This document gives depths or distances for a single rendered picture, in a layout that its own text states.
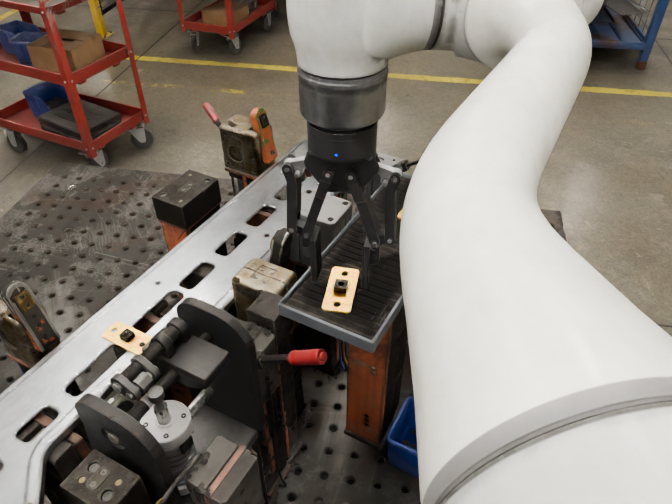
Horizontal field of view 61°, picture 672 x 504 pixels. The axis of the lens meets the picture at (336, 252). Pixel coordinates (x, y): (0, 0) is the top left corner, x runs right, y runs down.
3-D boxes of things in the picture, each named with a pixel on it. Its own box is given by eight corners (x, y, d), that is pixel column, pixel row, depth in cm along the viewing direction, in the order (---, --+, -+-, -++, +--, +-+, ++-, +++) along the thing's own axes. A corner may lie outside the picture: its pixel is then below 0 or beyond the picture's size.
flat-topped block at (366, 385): (365, 395, 118) (375, 224, 89) (400, 411, 116) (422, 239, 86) (342, 433, 112) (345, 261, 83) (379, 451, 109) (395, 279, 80)
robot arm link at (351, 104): (307, 42, 60) (309, 95, 64) (286, 77, 53) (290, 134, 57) (393, 48, 59) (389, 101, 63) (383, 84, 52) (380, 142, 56)
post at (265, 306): (281, 434, 112) (264, 286, 86) (302, 445, 110) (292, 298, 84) (266, 455, 108) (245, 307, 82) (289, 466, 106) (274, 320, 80)
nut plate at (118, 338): (100, 336, 91) (98, 331, 91) (118, 321, 94) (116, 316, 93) (139, 356, 88) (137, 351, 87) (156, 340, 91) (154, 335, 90)
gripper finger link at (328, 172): (336, 174, 62) (324, 169, 62) (307, 245, 70) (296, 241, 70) (342, 155, 65) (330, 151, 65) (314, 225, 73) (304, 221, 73)
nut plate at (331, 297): (332, 267, 80) (332, 261, 79) (359, 271, 79) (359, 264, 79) (321, 310, 74) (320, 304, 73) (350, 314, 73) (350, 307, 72)
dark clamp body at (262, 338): (246, 436, 112) (220, 297, 87) (304, 466, 107) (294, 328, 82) (212, 482, 104) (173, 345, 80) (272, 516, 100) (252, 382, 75)
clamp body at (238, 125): (247, 225, 163) (232, 108, 139) (290, 241, 158) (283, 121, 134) (224, 246, 156) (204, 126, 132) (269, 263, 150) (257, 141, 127)
